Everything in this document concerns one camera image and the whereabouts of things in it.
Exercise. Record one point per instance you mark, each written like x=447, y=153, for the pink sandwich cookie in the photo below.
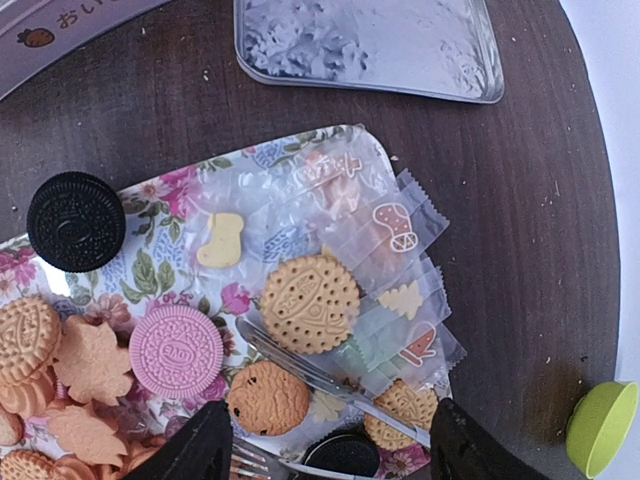
x=176, y=352

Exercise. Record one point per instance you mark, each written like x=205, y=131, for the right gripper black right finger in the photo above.
x=461, y=449

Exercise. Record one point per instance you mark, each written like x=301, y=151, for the chocolate chip cookie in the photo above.
x=267, y=400

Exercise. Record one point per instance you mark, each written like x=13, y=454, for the grey divided cookie tin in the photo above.
x=37, y=33

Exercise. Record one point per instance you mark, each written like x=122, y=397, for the round tan perforated biscuit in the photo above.
x=309, y=304

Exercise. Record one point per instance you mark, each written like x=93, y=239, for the black sandwich cookie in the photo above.
x=76, y=222
x=350, y=453

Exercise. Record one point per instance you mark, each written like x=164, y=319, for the silver serving tongs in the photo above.
x=318, y=379

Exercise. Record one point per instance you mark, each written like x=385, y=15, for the tan biscuit at tongs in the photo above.
x=416, y=407

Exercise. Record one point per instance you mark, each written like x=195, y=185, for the lime green bowl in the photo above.
x=599, y=425

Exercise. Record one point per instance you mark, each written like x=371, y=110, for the silver tin lid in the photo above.
x=439, y=49

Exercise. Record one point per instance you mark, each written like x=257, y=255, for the clear printed cookie wrappers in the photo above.
x=333, y=192

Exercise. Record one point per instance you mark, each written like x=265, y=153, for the floral rectangular tray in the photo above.
x=45, y=434

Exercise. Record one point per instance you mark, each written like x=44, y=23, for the leaf shaped orange cookie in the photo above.
x=91, y=363

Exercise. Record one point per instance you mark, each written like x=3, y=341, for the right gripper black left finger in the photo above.
x=201, y=449

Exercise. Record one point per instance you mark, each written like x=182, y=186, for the tan sandwich biscuit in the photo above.
x=30, y=336

